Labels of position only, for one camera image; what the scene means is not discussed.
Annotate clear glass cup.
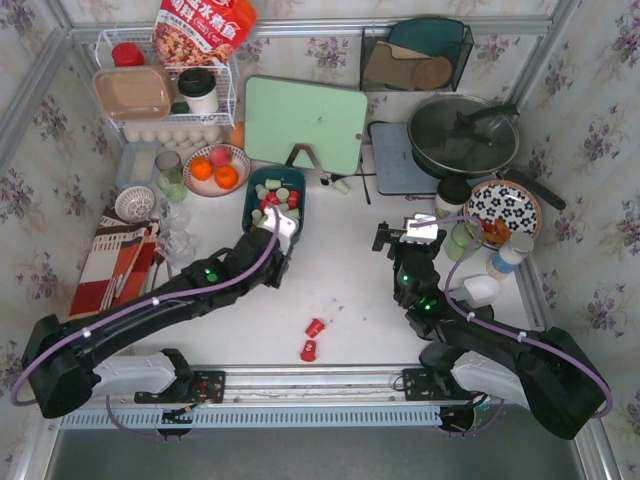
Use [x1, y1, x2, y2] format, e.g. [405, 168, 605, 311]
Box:
[158, 229, 196, 270]
[160, 199, 191, 230]

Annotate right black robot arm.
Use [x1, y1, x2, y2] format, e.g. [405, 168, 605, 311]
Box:
[372, 218, 613, 440]

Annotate white plastic scoop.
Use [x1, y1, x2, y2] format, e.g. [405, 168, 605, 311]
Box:
[450, 275, 502, 308]

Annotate blue floral plate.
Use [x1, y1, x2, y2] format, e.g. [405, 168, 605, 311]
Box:
[463, 180, 543, 239]

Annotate teal plastic storage basket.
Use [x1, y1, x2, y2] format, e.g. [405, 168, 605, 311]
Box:
[242, 167, 306, 244]

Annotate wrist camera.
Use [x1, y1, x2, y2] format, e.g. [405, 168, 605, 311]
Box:
[259, 205, 300, 254]
[401, 213, 439, 245]

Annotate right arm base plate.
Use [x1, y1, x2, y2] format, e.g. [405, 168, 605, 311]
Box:
[402, 368, 474, 401]

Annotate green glass cup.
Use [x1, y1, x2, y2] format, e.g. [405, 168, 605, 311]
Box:
[156, 170, 187, 204]
[445, 222, 485, 262]

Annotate grey glass cup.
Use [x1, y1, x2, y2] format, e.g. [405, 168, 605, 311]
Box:
[155, 150, 183, 178]

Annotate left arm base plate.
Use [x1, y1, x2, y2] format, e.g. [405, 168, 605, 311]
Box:
[134, 370, 226, 405]

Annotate pink peach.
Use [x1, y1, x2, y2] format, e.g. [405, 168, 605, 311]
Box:
[209, 145, 233, 168]

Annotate green cutting board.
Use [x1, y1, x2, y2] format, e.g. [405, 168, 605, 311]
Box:
[244, 76, 368, 175]

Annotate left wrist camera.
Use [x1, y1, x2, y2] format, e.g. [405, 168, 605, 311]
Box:
[259, 205, 300, 254]

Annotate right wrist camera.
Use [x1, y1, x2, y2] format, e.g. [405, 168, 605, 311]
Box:
[401, 213, 439, 245]

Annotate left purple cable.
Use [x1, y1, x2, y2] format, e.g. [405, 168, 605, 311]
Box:
[10, 203, 281, 441]

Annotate green glass cup right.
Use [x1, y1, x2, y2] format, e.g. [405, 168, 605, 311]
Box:
[445, 222, 485, 262]

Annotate copper spoon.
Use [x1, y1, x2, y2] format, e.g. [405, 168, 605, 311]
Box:
[151, 251, 166, 288]

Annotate black wok with lid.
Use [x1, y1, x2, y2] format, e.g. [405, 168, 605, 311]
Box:
[407, 94, 566, 211]

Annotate white blue bottle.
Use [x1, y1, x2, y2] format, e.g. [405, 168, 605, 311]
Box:
[486, 231, 534, 280]

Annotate metal cutting board stand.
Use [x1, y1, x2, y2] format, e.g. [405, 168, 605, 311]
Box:
[284, 143, 330, 183]

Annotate grey induction cooker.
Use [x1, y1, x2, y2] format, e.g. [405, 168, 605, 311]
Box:
[367, 121, 439, 197]

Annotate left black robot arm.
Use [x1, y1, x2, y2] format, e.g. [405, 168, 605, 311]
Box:
[14, 228, 287, 419]

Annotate black power plug cable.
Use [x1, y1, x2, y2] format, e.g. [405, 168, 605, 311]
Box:
[319, 149, 379, 205]

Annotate pink fruit bowl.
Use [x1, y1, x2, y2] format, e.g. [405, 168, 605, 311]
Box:
[183, 144, 251, 197]

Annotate carrot pieces on plate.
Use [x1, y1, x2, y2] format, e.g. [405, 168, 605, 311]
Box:
[481, 218, 512, 246]

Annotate black lid seasoning jar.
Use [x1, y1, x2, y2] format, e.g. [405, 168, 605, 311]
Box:
[434, 175, 472, 219]

